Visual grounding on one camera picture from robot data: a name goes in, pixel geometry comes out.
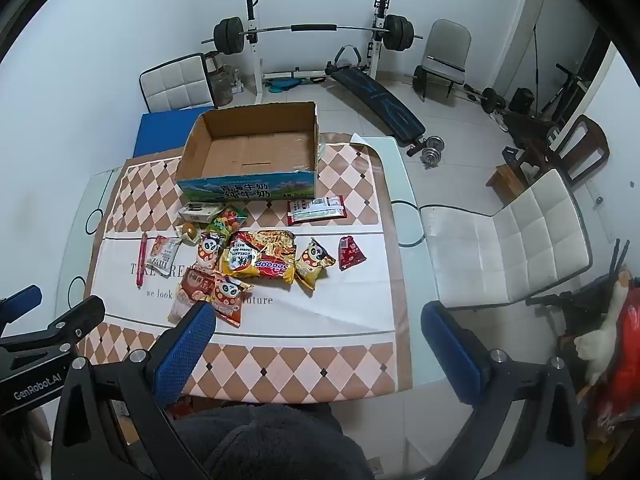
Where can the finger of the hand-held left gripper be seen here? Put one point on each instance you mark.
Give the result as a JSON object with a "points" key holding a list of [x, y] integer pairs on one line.
{"points": [[75, 317], [22, 296]]}

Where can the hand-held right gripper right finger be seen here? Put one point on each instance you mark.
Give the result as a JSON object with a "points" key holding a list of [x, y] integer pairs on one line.
{"points": [[452, 355]]}

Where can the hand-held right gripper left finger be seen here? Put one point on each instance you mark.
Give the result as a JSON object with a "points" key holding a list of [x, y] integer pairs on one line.
{"points": [[185, 350]]}

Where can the brown snack packet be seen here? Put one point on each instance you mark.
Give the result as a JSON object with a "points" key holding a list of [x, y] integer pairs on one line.
{"points": [[192, 282]]}

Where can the red panda snack packet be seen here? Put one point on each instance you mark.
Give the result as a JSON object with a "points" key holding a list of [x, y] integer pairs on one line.
{"points": [[227, 295]]}

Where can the small white snack packet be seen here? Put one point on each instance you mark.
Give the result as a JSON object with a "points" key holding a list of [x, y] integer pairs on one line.
{"points": [[162, 255]]}

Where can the orange panda snack packet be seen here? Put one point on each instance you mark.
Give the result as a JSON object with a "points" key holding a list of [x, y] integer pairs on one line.
{"points": [[210, 252]]}

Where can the yellow red instant noodle packet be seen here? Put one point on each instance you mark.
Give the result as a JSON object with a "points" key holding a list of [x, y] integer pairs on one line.
{"points": [[260, 260]]}

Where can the green colourful candy packet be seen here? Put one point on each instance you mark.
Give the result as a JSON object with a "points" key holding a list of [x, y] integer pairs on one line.
{"points": [[227, 220]]}

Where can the yellow panda snack packet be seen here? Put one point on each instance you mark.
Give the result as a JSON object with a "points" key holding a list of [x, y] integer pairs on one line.
{"points": [[312, 260]]}

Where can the cardboard box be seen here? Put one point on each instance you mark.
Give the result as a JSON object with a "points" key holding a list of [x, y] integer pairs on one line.
{"points": [[240, 152]]}

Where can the red sausage stick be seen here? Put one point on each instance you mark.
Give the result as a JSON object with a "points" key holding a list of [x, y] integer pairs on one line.
{"points": [[143, 260]]}

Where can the round bun in wrapper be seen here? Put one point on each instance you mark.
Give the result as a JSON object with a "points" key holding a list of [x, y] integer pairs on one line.
{"points": [[190, 232]]}

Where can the white quilted chair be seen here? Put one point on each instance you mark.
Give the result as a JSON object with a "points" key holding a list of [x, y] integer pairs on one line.
{"points": [[175, 82], [500, 245]]}

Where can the person's dark fleece clothing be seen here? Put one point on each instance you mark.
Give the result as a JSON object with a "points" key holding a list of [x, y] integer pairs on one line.
{"points": [[275, 445]]}

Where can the diamond-patterned tablecloth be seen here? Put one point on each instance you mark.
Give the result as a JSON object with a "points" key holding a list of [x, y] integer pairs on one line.
{"points": [[325, 310]]}

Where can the small white snack box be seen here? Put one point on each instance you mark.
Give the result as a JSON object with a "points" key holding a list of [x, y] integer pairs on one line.
{"points": [[200, 212]]}

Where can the small red snack packet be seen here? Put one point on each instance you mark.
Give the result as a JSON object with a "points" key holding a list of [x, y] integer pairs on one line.
{"points": [[350, 254]]}

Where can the white plush toy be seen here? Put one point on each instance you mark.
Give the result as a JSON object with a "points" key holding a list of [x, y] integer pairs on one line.
{"points": [[600, 335]]}

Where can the red bag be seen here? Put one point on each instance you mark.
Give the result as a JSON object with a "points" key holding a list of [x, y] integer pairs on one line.
{"points": [[625, 370]]}

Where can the small wooden stool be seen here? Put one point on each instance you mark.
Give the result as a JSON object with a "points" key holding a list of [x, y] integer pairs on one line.
{"points": [[505, 182]]}

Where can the red white sachet packet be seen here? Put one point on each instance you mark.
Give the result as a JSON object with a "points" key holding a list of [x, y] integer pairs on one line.
{"points": [[316, 210]]}

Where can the metal dumbbell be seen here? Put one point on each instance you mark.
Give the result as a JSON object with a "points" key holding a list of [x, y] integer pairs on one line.
{"points": [[431, 152]]}

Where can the dark wooden chair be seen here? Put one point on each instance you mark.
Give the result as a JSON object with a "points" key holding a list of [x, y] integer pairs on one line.
{"points": [[587, 142]]}

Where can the small barbell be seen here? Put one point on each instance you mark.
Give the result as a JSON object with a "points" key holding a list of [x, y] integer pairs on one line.
{"points": [[489, 99]]}

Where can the black sit-up bench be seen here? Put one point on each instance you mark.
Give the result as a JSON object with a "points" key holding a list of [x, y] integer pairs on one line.
{"points": [[380, 105]]}

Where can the black speaker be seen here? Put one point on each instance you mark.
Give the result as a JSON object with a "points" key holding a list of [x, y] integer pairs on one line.
{"points": [[521, 100]]}

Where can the blue balance disc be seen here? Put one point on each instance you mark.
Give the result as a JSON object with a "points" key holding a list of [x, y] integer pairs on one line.
{"points": [[282, 85]]}

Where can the white barbell rack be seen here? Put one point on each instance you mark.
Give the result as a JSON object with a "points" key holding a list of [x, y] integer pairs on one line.
{"points": [[256, 70]]}

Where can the black scooter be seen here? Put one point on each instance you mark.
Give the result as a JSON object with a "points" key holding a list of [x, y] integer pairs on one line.
{"points": [[567, 85]]}

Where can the grey chair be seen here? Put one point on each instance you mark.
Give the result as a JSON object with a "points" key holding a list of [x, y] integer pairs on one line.
{"points": [[447, 45]]}

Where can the barbell with black plates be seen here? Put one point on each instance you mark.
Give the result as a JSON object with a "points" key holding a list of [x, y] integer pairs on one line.
{"points": [[315, 27]]}

